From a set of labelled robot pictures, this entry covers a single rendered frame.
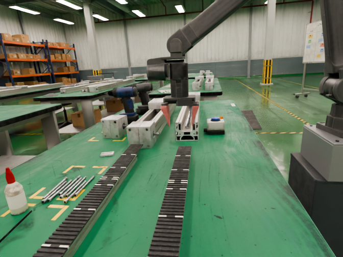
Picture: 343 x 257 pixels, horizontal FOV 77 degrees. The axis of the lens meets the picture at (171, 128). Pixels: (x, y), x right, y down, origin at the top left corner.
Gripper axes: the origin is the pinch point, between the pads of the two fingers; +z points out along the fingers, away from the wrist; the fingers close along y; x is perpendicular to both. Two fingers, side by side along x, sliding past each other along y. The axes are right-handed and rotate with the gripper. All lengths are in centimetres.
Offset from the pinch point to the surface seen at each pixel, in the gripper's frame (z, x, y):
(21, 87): 8, -304, 319
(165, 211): 10.2, 32.2, 1.4
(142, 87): -5, -76, 32
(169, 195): 10.0, 26.8, 1.2
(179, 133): 10.2, -20.4, 2.4
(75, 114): 52, -256, 192
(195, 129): 8.1, -20.2, -4.5
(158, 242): 10.0, 40.6, 1.4
